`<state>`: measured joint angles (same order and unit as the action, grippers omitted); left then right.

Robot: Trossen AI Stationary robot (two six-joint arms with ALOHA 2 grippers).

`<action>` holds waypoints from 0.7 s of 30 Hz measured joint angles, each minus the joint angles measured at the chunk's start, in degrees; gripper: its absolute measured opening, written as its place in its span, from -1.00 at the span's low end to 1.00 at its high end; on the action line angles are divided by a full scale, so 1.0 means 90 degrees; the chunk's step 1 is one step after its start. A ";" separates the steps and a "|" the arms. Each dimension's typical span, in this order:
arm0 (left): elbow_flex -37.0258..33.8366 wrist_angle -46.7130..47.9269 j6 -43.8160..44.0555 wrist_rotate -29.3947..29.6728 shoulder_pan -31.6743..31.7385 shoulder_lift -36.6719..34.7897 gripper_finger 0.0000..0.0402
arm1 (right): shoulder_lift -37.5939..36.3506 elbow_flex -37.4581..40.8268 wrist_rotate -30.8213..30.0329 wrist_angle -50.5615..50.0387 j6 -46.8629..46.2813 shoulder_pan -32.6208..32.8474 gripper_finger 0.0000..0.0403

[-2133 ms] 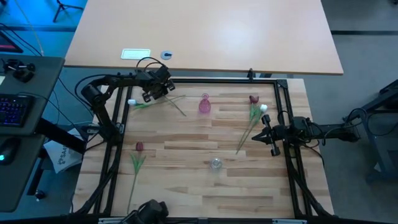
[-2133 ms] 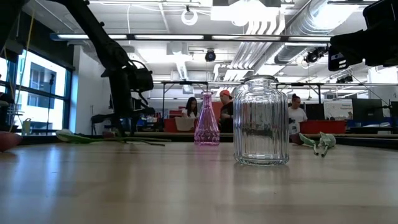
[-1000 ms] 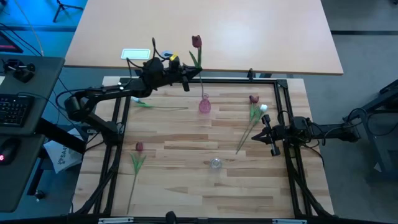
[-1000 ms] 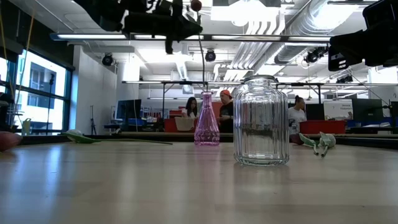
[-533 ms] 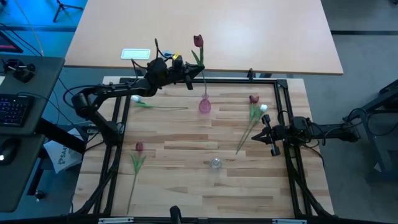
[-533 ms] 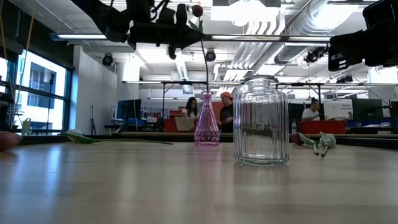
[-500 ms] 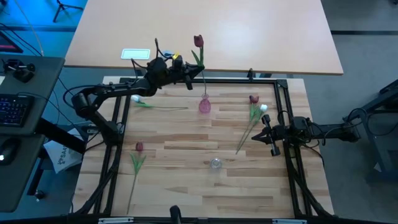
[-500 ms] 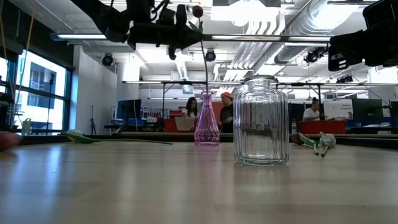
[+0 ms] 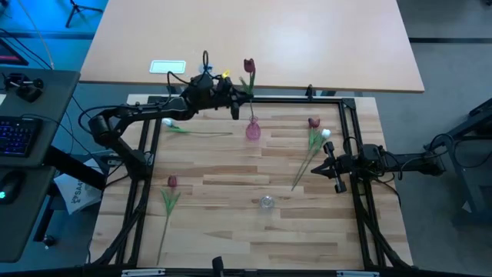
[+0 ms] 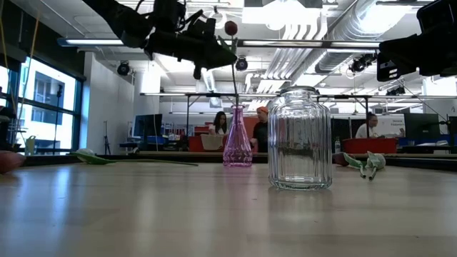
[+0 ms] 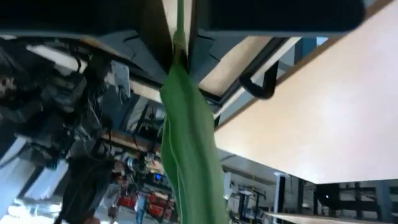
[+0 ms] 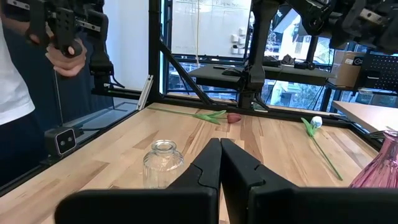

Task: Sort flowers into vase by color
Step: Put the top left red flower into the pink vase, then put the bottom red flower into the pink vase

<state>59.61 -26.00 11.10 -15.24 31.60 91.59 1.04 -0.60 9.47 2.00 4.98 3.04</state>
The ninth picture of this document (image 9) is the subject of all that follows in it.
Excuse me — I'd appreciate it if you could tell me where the white artificial tulip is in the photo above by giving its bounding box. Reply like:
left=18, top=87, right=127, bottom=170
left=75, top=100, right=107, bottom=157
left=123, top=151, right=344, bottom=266
left=161, top=117, right=234, bottom=136
left=294, top=128, right=332, bottom=186

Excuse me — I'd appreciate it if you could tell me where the tan wooden table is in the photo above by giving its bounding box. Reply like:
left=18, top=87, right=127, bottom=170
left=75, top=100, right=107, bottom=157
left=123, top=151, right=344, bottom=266
left=78, top=0, right=426, bottom=94

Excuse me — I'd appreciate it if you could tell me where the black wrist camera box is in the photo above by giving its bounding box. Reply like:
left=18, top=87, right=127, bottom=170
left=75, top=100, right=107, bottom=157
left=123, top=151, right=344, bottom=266
left=362, top=143, right=383, bottom=163
left=191, top=72, right=214, bottom=92

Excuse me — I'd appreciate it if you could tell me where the black computer mouse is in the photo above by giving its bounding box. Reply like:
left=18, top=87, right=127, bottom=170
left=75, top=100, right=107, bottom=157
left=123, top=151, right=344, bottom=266
left=0, top=170, right=25, bottom=205

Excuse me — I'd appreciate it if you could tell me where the black table-level camera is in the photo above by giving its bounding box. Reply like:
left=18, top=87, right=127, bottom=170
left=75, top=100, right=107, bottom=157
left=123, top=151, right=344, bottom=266
left=211, top=255, right=225, bottom=277

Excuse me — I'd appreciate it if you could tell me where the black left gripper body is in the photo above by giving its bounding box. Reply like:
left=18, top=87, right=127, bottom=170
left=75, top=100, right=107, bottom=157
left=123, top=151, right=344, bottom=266
left=184, top=72, right=241, bottom=121

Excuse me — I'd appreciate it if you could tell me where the pink glass vase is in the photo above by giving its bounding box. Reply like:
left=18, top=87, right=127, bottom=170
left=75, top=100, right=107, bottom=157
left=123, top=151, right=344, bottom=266
left=245, top=115, right=262, bottom=142

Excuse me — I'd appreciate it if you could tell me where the clear glass vase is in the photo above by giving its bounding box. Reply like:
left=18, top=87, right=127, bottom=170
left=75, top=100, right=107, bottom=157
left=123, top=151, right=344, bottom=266
left=258, top=195, right=276, bottom=211

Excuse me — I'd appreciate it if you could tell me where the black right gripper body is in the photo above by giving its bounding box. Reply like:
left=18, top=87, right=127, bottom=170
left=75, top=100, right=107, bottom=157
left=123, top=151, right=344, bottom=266
left=324, top=141, right=385, bottom=195

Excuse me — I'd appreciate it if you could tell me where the black equipment cart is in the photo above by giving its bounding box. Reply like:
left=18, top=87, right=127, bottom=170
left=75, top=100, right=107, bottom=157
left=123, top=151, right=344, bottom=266
left=424, top=97, right=492, bottom=229

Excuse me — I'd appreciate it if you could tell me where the grey side desk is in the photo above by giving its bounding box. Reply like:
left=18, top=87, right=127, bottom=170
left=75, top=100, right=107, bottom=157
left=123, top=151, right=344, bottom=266
left=0, top=67, right=81, bottom=263

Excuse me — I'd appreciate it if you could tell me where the black aluminium frame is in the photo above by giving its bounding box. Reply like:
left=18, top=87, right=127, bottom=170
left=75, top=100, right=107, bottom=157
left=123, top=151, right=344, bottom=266
left=91, top=94, right=415, bottom=271

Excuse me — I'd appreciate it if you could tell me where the black tripod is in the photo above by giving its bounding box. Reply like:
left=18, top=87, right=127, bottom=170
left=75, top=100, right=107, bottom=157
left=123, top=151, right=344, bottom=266
left=64, top=0, right=105, bottom=29

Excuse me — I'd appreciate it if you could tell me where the silver metal bracket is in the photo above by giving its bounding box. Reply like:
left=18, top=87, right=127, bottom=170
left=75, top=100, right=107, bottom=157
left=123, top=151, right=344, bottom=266
left=336, top=270, right=380, bottom=277
left=121, top=269, right=167, bottom=277

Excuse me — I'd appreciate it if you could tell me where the black backlit keyboard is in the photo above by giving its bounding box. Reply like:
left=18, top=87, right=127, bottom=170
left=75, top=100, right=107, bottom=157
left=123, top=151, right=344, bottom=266
left=0, top=115, right=44, bottom=159

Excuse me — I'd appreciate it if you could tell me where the black leader arm handle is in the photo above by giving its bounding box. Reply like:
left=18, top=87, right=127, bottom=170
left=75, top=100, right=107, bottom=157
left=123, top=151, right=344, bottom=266
left=2, top=72, right=45, bottom=103

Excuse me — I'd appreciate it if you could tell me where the red artificial tulip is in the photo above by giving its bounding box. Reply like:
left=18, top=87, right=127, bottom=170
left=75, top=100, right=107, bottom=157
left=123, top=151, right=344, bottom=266
left=156, top=175, right=181, bottom=266
left=291, top=117, right=322, bottom=192
left=238, top=57, right=258, bottom=120

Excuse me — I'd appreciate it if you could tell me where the white rectangular plate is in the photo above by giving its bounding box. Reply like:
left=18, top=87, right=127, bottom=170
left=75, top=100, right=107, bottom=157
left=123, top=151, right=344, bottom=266
left=148, top=59, right=187, bottom=75

